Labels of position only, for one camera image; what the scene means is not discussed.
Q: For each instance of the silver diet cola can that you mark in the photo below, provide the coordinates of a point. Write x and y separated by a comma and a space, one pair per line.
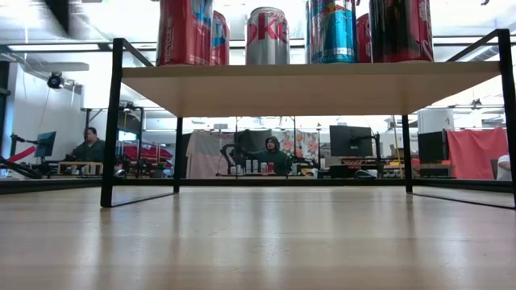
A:
268, 40

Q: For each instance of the red Fanta can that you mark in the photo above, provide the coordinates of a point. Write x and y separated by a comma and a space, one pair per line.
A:
181, 36
221, 40

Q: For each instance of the slim blue silver energy can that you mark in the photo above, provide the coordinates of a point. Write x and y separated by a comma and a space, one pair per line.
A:
332, 36

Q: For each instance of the red cola can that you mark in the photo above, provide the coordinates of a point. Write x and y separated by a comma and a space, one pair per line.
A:
363, 40
399, 32

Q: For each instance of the black background robot arm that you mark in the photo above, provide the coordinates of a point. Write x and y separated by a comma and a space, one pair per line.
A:
230, 155

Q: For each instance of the small wooden background shelf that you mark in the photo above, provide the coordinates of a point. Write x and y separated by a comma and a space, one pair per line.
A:
80, 167

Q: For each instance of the grey fabric backdrop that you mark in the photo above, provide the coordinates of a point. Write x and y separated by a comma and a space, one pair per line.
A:
254, 139

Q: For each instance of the person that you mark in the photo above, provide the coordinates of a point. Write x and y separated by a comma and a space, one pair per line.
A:
504, 167
90, 149
274, 157

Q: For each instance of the small silver background can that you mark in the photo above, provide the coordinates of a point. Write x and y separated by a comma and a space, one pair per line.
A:
248, 166
255, 166

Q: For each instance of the floral pattern fabric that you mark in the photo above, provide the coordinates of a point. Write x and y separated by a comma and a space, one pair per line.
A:
306, 145

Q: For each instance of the pale fabric cover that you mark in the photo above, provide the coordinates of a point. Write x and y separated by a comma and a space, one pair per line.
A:
205, 153

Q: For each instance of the black computer monitor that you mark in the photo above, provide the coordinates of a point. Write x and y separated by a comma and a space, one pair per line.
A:
350, 141

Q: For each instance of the red storage bin rack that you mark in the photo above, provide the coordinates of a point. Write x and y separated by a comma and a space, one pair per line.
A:
149, 153

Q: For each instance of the black background robot arms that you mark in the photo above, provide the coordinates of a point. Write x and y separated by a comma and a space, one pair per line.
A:
133, 168

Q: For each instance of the black partition panel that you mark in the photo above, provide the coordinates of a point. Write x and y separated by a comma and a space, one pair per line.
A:
432, 147

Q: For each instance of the black ceiling spotlight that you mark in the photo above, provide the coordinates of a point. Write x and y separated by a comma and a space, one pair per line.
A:
55, 80

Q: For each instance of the small dark monitor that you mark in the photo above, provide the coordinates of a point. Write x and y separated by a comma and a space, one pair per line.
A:
45, 144

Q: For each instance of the orange-red fabric backdrop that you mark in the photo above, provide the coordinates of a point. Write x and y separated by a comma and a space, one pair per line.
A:
475, 153

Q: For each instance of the wooden shelf with black frame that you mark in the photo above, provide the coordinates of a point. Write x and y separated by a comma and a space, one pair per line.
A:
282, 92

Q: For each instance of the black aluminium table frame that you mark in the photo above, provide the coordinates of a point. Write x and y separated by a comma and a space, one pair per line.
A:
48, 186

